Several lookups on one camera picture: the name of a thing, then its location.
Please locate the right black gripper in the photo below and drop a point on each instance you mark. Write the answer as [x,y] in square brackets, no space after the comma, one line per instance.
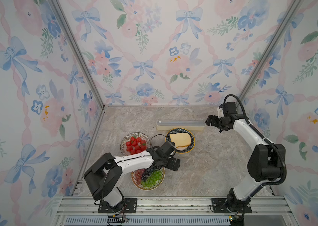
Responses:
[209,119]

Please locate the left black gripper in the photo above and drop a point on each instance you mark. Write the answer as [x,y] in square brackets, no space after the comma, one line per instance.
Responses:
[177,164]

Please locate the dark blue yellow-rimmed plate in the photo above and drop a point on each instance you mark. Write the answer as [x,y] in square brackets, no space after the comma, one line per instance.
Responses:
[190,147]

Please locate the round plate with grapes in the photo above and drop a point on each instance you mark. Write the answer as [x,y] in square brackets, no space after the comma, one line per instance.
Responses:
[150,180]

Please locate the cream plastic wrap dispenser box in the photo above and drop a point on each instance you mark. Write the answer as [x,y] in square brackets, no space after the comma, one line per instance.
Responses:
[191,125]

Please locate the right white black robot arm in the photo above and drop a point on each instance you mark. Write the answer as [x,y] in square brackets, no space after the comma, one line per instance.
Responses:
[266,165]

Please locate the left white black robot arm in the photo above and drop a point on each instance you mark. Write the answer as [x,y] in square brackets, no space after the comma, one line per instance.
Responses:
[102,177]

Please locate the slice of bread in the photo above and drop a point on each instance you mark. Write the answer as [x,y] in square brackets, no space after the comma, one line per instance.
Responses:
[181,140]

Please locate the mixed colour grapes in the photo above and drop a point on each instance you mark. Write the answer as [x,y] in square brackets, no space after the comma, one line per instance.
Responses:
[152,178]

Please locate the red strawberries pile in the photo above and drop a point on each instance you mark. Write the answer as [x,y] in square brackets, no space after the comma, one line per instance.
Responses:
[135,145]

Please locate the glass bowl with striped rim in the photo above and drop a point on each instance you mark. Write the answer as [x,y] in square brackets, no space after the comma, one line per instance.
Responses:
[126,138]

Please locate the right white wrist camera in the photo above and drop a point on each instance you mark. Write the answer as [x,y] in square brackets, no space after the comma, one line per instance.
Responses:
[220,112]

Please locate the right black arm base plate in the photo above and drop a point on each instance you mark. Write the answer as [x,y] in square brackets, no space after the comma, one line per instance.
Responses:
[223,205]

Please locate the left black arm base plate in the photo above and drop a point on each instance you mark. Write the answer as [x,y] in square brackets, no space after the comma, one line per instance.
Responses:
[128,205]

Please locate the aluminium mounting rail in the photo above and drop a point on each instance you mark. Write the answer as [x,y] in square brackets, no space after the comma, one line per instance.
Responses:
[174,211]

